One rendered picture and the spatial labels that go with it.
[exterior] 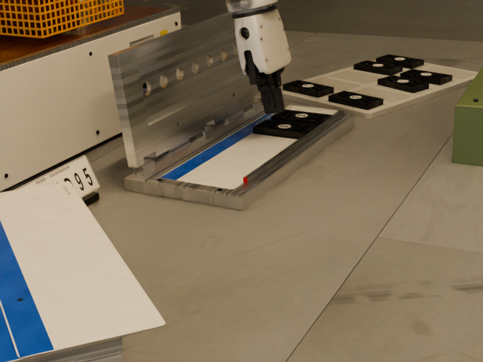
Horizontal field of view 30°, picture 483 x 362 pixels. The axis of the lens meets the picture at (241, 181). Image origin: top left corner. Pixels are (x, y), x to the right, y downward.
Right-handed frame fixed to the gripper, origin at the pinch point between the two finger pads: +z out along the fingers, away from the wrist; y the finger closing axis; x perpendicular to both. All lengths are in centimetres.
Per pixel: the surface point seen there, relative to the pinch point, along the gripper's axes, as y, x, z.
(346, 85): 40.6, 4.3, 7.0
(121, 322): -75, -22, 3
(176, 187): -26.2, 4.6, 6.1
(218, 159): -13.1, 4.8, 5.8
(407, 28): 209, 49, 20
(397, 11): 209, 52, 13
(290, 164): -9.9, -6.3, 8.5
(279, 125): 3.6, 1.6, 5.2
